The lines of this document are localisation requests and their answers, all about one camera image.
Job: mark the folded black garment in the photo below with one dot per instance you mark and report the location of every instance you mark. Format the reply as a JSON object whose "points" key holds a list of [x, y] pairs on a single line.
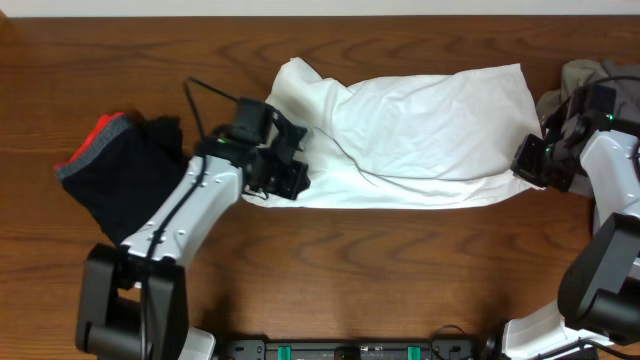
{"points": [[132, 177]]}

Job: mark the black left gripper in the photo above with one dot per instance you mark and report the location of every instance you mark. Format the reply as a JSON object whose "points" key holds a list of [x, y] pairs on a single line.
{"points": [[291, 184]]}

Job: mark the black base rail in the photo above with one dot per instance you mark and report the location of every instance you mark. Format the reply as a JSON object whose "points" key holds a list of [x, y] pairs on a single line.
{"points": [[446, 346]]}

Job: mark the folded grey garment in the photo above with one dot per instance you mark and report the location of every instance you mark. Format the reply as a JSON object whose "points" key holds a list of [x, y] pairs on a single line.
{"points": [[112, 131]]}

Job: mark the folded red garment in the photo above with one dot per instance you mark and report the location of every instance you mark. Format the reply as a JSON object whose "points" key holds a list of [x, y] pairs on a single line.
{"points": [[101, 124]]}

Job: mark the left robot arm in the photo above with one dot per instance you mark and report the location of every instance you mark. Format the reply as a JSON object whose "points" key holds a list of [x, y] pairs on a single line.
{"points": [[133, 302]]}

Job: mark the white t-shirt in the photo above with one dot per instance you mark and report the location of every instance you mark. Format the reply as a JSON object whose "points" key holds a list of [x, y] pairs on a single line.
{"points": [[407, 142]]}

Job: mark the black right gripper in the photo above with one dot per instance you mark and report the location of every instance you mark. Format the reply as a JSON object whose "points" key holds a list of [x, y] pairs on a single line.
{"points": [[523, 165]]}

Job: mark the dark grey garment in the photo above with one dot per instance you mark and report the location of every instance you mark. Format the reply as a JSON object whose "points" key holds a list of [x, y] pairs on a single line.
{"points": [[627, 100]]}

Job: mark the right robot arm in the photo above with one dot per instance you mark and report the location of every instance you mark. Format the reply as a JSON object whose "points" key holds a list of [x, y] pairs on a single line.
{"points": [[598, 300]]}

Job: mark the olive grey garment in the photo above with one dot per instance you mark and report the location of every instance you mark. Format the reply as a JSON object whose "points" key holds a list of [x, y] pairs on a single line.
{"points": [[573, 75]]}

